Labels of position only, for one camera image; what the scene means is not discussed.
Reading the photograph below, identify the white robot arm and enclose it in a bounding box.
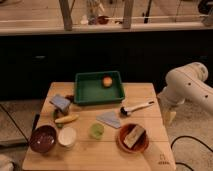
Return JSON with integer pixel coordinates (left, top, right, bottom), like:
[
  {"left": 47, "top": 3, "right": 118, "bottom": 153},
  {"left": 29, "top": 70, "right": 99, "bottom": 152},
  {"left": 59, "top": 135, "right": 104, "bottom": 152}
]
[{"left": 157, "top": 62, "right": 213, "bottom": 126}]

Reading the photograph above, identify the green plastic cup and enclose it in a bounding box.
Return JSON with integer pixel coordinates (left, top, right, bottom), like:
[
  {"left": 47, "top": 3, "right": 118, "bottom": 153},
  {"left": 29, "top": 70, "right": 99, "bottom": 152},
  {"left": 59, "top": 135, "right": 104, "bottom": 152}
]
[{"left": 89, "top": 123, "right": 104, "bottom": 140}]

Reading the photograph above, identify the blue triangular cloth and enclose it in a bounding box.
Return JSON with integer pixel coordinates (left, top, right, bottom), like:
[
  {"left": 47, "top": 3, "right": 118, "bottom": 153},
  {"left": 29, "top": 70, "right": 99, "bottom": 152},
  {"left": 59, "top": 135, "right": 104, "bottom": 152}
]
[{"left": 96, "top": 111, "right": 121, "bottom": 129}]

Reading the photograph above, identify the orange round fruit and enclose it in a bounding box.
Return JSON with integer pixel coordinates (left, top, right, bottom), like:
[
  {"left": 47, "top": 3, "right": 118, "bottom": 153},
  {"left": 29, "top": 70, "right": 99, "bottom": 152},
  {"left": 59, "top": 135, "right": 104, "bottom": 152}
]
[{"left": 102, "top": 76, "right": 113, "bottom": 88}]

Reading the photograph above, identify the green plastic tray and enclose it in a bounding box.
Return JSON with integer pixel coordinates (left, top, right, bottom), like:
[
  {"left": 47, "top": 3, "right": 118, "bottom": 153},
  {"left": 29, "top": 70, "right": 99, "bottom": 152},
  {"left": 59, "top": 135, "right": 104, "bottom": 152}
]
[{"left": 74, "top": 71, "right": 125, "bottom": 105}]

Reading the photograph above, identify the white small bowl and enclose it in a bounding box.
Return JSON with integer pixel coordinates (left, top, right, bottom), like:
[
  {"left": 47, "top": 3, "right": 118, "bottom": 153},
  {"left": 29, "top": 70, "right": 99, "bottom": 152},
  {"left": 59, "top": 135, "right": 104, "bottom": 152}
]
[{"left": 58, "top": 127, "right": 77, "bottom": 147}]

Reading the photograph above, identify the blue box object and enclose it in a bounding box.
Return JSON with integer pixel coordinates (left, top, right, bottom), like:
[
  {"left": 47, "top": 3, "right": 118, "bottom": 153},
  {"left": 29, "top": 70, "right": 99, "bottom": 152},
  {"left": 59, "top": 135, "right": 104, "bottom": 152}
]
[{"left": 50, "top": 94, "right": 71, "bottom": 115}]

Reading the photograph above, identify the small green vegetable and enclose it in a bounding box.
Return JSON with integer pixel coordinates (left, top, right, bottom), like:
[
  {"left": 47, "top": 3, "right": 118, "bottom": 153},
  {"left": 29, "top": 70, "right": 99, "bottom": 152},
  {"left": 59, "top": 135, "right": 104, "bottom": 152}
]
[{"left": 56, "top": 123, "right": 64, "bottom": 129}]

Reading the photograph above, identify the dark red bowl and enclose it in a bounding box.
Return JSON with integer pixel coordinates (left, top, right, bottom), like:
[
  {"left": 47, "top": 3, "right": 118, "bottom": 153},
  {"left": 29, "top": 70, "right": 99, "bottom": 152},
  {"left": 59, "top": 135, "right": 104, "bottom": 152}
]
[{"left": 29, "top": 125, "right": 56, "bottom": 153}]

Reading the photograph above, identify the black floor cable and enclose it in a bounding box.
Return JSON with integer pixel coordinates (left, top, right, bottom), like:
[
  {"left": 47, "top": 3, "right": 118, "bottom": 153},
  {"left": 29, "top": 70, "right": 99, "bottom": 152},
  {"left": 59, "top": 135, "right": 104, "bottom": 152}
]
[{"left": 170, "top": 134, "right": 213, "bottom": 171}]

